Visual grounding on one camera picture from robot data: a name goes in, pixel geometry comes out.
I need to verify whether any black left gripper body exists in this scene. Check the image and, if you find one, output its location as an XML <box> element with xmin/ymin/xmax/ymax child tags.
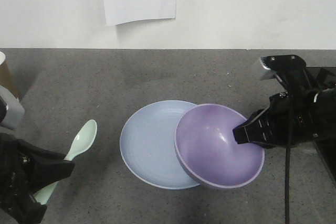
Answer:
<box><xmin>1</xmin><ymin>133</ymin><xmax>47</xmax><ymax>223</ymax></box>

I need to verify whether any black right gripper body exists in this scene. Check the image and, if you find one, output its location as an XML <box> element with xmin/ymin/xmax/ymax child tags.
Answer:
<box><xmin>268</xmin><ymin>55</ymin><xmax>335</xmax><ymax>147</ymax></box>

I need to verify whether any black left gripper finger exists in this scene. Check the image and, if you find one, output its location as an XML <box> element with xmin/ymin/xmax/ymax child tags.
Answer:
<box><xmin>17</xmin><ymin>140</ymin><xmax>75</xmax><ymax>190</ymax></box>

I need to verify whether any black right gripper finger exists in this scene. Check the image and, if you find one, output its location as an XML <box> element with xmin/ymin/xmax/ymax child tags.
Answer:
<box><xmin>233</xmin><ymin>108</ymin><xmax>276</xmax><ymax>148</ymax></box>

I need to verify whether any mint green plastic spoon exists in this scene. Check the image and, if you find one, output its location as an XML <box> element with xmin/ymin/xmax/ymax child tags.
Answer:
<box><xmin>35</xmin><ymin>119</ymin><xmax>97</xmax><ymax>205</ymax></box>

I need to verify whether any purple plastic bowl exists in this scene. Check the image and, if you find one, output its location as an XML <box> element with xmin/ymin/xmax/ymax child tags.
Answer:
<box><xmin>174</xmin><ymin>104</ymin><xmax>265</xmax><ymax>189</ymax></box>

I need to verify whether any brown paper cup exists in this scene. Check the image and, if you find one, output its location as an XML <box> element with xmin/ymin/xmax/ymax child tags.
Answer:
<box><xmin>0</xmin><ymin>52</ymin><xmax>19</xmax><ymax>99</ymax></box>

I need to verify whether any light blue plate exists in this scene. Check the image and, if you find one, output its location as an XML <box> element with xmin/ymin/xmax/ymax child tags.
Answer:
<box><xmin>120</xmin><ymin>100</ymin><xmax>199</xmax><ymax>190</ymax></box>

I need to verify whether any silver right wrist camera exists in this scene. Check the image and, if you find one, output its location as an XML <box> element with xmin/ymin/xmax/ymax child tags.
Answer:
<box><xmin>251</xmin><ymin>56</ymin><xmax>277</xmax><ymax>80</ymax></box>

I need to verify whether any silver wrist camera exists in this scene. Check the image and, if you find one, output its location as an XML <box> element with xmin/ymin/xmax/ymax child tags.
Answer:
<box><xmin>251</xmin><ymin>56</ymin><xmax>277</xmax><ymax>80</ymax></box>
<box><xmin>1</xmin><ymin>86</ymin><xmax>25</xmax><ymax>130</ymax></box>

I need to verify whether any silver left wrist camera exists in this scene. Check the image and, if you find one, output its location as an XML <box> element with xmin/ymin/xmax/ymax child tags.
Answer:
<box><xmin>1</xmin><ymin>86</ymin><xmax>25</xmax><ymax>130</ymax></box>

